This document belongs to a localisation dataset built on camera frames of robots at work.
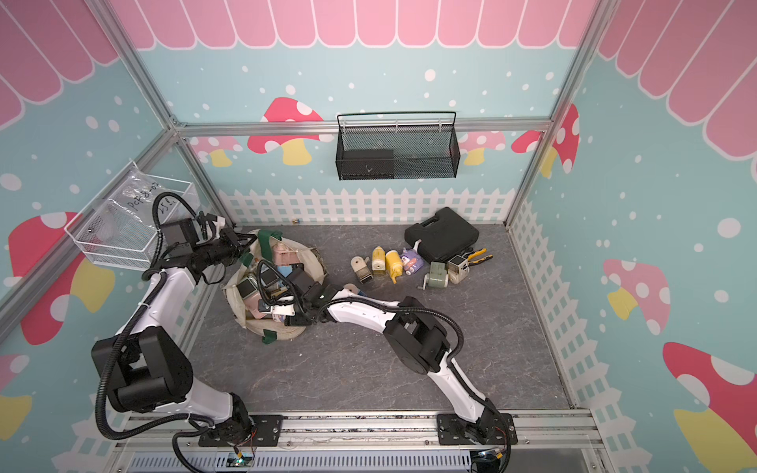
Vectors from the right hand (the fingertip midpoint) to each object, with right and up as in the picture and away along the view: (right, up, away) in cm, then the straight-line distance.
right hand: (288, 305), depth 88 cm
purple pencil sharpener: (+38, +13, +14) cm, 43 cm away
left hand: (-8, +20, -4) cm, 22 cm away
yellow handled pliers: (+62, +15, +22) cm, 67 cm away
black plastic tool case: (+51, +22, +25) cm, 61 cm away
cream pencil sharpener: (+21, +11, +12) cm, 26 cm away
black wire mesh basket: (+33, +48, +6) cm, 59 cm away
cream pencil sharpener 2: (+53, +10, +10) cm, 55 cm away
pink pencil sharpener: (-4, +15, +6) cm, 17 cm away
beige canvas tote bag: (-9, +3, +7) cm, 12 cm away
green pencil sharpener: (+46, +8, +11) cm, 48 cm away
